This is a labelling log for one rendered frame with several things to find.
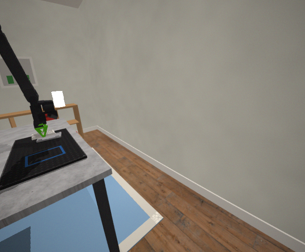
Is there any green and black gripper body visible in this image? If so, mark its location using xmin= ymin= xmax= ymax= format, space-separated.
xmin=32 ymin=112 xmax=47 ymax=128

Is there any white well plate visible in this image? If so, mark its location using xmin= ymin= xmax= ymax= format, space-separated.
xmin=32 ymin=130 xmax=55 ymax=140

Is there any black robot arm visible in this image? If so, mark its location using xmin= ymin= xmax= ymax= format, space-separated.
xmin=0 ymin=25 xmax=58 ymax=122

